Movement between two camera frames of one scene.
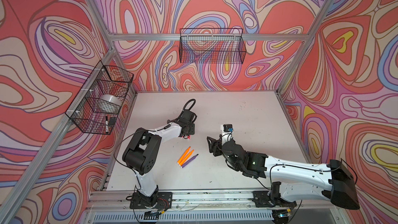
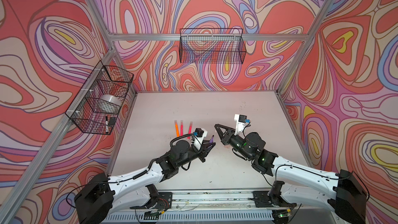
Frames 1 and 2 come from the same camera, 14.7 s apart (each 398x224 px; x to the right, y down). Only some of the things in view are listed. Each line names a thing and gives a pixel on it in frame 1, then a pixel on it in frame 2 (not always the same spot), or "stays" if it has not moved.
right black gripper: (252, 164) to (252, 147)
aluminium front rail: (120, 200) stays
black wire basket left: (95, 103) stays
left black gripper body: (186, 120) to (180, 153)
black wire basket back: (214, 45) stays
